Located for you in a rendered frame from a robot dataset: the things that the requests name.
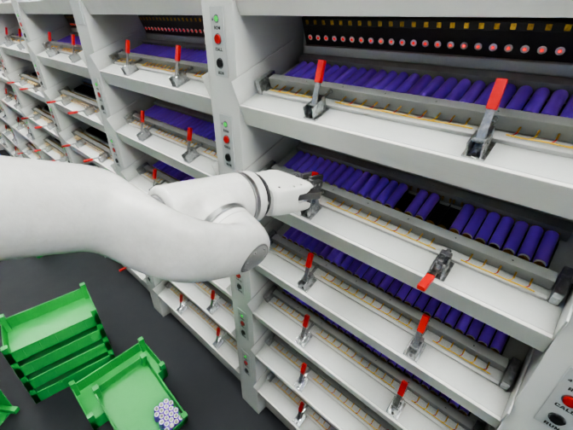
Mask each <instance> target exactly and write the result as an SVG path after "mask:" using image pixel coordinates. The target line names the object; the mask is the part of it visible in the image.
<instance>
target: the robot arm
mask: <svg viewBox="0 0 573 430"><path fill-rule="evenodd" d="M311 175H312V171H308V172H304V173H300V175H299V174H297V173H294V174H288V173H285V172H283V171H278V170H267V171H260V172H256V173H254V172H251V171H237V172H233V173H228V174H223V175H217V176H212V177H203V178H197V179H192V180H187V181H181V182H176V183H166V184H161V185H156V186H154V187H152V188H151V189H150V190H149V192H148V194H146V193H144V192H143V191H141V190H140V189H138V188H137V187H136V186H134V185H133V184H131V183H129V182H128V181H126V180H125V179H123V178H122V177H121V176H119V175H117V174H115V173H113V172H111V171H108V170H106V169H103V168H100V167H96V166H87V165H82V164H73V163H66V162H57V161H49V160H35V159H27V158H19V157H11V156H3V155H0V261H1V260H9V259H23V258H30V257H38V256H45V255H53V254H61V253H75V252H90V253H98V254H100V255H102V256H105V257H107V258H109V259H112V260H114V261H116V262H118V263H120V264H122V265H124V266H126V267H128V268H131V269H132V270H136V271H138V272H141V273H142V274H145V275H148V276H152V277H155V278H159V279H162V280H166V281H171V282H186V283H191V282H208V281H213V280H217V279H222V278H225V277H230V276H236V275H239V274H241V273H244V272H247V271H249V270H251V269H253V268H254V267H257V266H258V265H259V264H260V263H261V262H262V261H263V260H264V259H265V257H266V256H267V254H268V252H269V247H270V240H269V235H268V233H267V232H266V230H265V228H264V227H263V226H262V225H261V224H260V223H259V222H258V221H260V220H261V219H262V218H263V217H264V216H265V215H266V216H279V215H285V214H289V213H293V212H300V211H303V210H305V209H308V208H310V203H309V202H307V201H304V200H314V199H320V198H321V191H320V190H321V187H322V184H323V181H322V179H323V175H322V174H318V175H314V176H311Z"/></svg>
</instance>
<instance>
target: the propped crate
mask: <svg viewBox="0 0 573 430"><path fill-rule="evenodd" d="M91 389H92V391H93V393H94V395H95V397H96V399H97V401H98V403H99V404H100V406H101V408H102V409H103V411H104V413H105V414H106V416H107V419H108V420H109V421H110V423H111V425H112V426H113V429H114V430H160V429H159V423H158V422H155V420H154V407H155V406H159V403H161V402H164V400H165V399H166V398H168V399H169V401H170V400H172V401H173V407H174V408H176V407H177V408H178V415H179V416H180V417H181V418H182V421H181V422H180V423H179V424H178V425H177V426H175V427H174V428H173V429H172V430H178V429H180V428H181V427H182V426H183V425H184V424H185V423H186V422H188V414H187V412H186V411H184V410H183V409H182V407H181V405H180V404H179V403H178V402H177V400H176V399H175V397H174V396H173V395H172V393H171V391H170V390H169V388H168V387H167V386H166V384H165V383H164V382H163V380H162V379H161V378H160V376H159V374H158V373H157V371H156V370H155V368H154V367H153V365H152V364H151V363H150V362H149V360H148V359H147V355H146V354H145V352H143V353H142V354H141V355H140V358H138V359H137V360H136V361H135V362H133V363H131V364H130V365H128V366H127V367H125V368H124V369H122V370H120V371H119V372H118V373H117V374H116V375H114V376H112V377H111V378H109V379H108V380H106V381H104V382H103V383H101V384H100V385H99V386H98V385H97V384H95V385H94V386H93V387H91Z"/></svg>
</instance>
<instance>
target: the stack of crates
mask: <svg viewBox="0 0 573 430"><path fill-rule="evenodd" d="M79 286H80V287H81V288H80V289H77V290H75V291H72V292H70V293H67V294H64V295H62V296H60V297H58V298H55V299H52V300H50V301H47V302H45V303H42V304H41V305H37V306H34V307H32V308H30V309H28V310H25V311H22V312H20V313H17V314H15V315H13V316H11V317H7V318H6V317H5V315H4V314H2V315H0V326H1V334H2V342H3V346H2V347H0V349H1V353H2V354H3V355H4V357H5V358H6V360H7V361H8V363H9V365H10V366H11V367H12V369H13V370H14V372H15V373H16V375H17V376H18V377H19V379H20V381H21V382H22V384H23V385H24V387H25V388H26V390H27V391H28V392H29V394H30V395H31V397H32V399H33V400H34V402H35V403H36V404H37V403H39V402H41V401H43V400H45V399H46V398H48V397H50V396H52V395H54V394H56V393H58V392H59V391H61V390H63V389H65V388H67V387H69V385H68V382H70V381H72V380H74V381H75V383H76V382H78V381H80V380H81V379H83V378H84V377H85V376H87V375H89V374H90V373H92V372H93V371H95V370H97V369H99V368H100V367H101V366H102V365H104V364H105V363H108V362H109V361H111V360H112V359H114V358H115V355H114V353H113V349H112V347H111V345H110V342H109V340H108V338H107V335H106V332H105V330H104V328H103V326H102V323H101V319H100V318H99V315H98V313H97V310H96V308H95V306H94V303H93V301H92V299H91V297H90V294H89V292H88V290H87V287H86V286H85V283H84V282H82V283H79Z"/></svg>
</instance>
